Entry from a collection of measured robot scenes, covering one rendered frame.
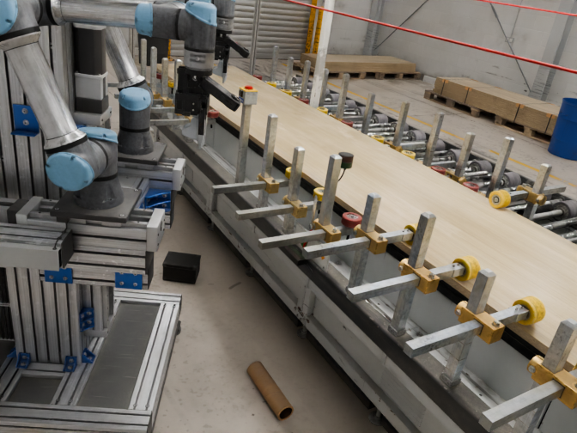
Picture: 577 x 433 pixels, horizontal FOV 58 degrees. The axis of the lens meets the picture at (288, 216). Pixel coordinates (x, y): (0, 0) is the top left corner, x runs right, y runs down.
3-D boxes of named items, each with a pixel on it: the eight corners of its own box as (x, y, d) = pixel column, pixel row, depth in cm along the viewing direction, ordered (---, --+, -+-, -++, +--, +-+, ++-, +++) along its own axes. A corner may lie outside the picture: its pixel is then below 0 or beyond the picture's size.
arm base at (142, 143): (110, 152, 200) (110, 127, 196) (120, 140, 214) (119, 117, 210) (149, 156, 202) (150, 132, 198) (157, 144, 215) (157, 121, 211)
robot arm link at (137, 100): (117, 128, 197) (116, 93, 191) (121, 118, 209) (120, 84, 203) (148, 131, 200) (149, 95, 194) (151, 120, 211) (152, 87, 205)
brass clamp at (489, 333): (487, 345, 141) (492, 331, 139) (451, 316, 151) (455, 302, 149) (501, 339, 144) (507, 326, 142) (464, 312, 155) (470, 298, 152)
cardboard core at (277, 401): (278, 409, 221) (247, 363, 243) (276, 423, 224) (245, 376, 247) (294, 404, 225) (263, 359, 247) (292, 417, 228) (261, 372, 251)
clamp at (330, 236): (329, 245, 202) (331, 234, 200) (311, 229, 212) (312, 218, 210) (341, 243, 205) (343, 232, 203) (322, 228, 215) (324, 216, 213)
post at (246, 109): (237, 189, 269) (245, 104, 250) (233, 186, 273) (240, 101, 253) (245, 188, 271) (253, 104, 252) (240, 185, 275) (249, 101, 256)
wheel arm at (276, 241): (261, 252, 190) (263, 241, 188) (257, 247, 193) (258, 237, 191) (355, 235, 212) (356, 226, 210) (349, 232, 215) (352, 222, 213)
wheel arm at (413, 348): (411, 359, 131) (415, 348, 129) (402, 350, 133) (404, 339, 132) (533, 316, 156) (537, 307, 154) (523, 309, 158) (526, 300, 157)
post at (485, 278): (443, 405, 160) (488, 274, 140) (434, 397, 163) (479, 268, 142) (451, 401, 162) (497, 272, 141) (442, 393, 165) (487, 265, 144)
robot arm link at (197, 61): (215, 50, 132) (213, 55, 125) (215, 68, 134) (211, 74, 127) (186, 45, 131) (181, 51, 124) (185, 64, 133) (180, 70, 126)
